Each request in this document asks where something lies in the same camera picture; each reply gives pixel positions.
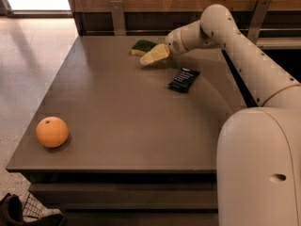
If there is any metal wall bracket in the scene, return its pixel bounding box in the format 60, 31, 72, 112
247, 0, 272, 44
109, 0, 126, 36

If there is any left metal wall bracket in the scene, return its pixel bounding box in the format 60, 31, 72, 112
109, 0, 126, 36

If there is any dark blue snack packet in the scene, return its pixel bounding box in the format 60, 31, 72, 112
168, 67, 200, 93

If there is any orange fruit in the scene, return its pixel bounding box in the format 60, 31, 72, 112
36, 117, 69, 148

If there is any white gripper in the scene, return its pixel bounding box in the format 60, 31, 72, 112
140, 29, 188, 66

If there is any right metal wall bracket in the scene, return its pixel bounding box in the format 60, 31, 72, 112
247, 0, 272, 44

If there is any horizontal metal rail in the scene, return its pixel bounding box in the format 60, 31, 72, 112
84, 28, 301, 37

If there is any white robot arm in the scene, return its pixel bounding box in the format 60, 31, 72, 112
140, 5, 301, 226

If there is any grey drawer cabinet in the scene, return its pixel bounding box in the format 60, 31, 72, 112
8, 37, 245, 226

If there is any green and yellow sponge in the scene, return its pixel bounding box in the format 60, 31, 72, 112
131, 40, 156, 57

